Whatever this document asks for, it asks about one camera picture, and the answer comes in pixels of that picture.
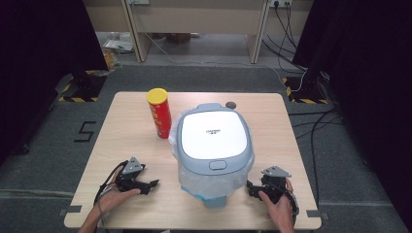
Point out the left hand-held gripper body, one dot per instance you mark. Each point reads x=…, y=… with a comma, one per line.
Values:
x=129, y=181

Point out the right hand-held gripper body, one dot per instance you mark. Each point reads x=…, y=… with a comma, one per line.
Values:
x=275, y=189

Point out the translucent plastic bin liner bag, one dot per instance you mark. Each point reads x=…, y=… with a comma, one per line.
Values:
x=210, y=184

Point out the grey-blue trash bin white lid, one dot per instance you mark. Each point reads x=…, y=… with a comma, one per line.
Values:
x=213, y=134

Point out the red chips can yellow lid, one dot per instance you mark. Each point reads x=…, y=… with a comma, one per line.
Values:
x=161, y=116

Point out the person's right hand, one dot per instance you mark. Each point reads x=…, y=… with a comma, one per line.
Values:
x=281, y=213

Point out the person's left hand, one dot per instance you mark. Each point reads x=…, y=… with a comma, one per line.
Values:
x=111, y=199

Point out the grey tape strip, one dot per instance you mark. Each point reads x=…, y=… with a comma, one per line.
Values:
x=70, y=209
x=315, y=213

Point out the dark round table grommet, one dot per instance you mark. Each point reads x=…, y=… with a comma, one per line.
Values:
x=230, y=105

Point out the black stand base striped tape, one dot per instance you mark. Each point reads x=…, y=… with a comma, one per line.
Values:
x=307, y=90
x=84, y=87

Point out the pile of bags and papers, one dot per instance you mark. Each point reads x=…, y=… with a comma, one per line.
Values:
x=115, y=48

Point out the black curtain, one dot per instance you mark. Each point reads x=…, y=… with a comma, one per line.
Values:
x=372, y=81
x=39, y=64

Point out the brown box under desk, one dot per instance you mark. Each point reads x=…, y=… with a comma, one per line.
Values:
x=178, y=37

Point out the beige wooden desk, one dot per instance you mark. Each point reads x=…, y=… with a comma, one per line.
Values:
x=197, y=19

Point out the white wall power socket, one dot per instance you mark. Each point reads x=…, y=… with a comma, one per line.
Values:
x=280, y=2

